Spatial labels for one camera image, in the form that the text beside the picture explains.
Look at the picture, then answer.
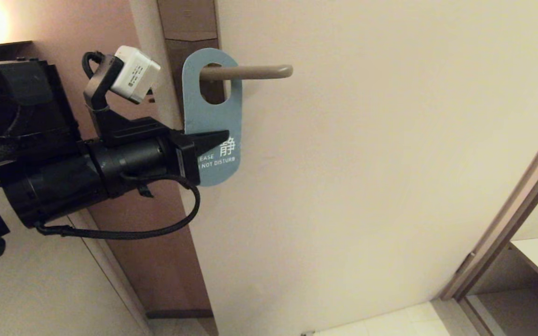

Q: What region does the cream room door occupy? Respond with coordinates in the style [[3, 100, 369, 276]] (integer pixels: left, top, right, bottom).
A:
[[129, 0, 538, 336]]

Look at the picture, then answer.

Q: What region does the dark wall lamp bracket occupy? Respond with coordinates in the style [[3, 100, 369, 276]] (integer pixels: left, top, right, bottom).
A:
[[0, 41, 34, 62]]

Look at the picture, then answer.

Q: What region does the dark brown baseboard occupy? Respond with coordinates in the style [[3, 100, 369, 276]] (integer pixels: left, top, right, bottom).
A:
[[145, 309, 214, 319]]

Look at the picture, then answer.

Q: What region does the blue and white door hanger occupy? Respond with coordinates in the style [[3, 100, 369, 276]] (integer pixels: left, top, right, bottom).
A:
[[183, 48, 243, 187]]

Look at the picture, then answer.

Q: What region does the beige closet panel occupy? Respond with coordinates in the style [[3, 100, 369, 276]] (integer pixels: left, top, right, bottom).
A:
[[0, 14, 153, 336]]

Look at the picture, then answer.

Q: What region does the brown wardrobe door frame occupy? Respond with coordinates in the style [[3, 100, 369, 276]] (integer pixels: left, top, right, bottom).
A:
[[439, 105, 538, 301]]

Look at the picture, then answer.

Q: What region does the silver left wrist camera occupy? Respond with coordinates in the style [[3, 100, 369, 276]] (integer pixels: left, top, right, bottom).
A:
[[110, 45, 162, 105]]

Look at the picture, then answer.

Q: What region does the metal frame hinge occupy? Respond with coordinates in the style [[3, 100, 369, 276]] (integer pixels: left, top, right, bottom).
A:
[[456, 252, 476, 276]]

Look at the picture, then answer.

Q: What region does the brown door lock plate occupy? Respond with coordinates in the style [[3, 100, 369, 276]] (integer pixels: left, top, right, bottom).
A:
[[157, 0, 227, 133]]

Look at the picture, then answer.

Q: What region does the beige lever door handle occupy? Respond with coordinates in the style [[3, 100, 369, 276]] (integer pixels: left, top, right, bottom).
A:
[[200, 64, 294, 81]]

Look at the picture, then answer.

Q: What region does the braided left arm cable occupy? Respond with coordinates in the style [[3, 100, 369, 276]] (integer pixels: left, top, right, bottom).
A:
[[35, 174, 202, 241]]

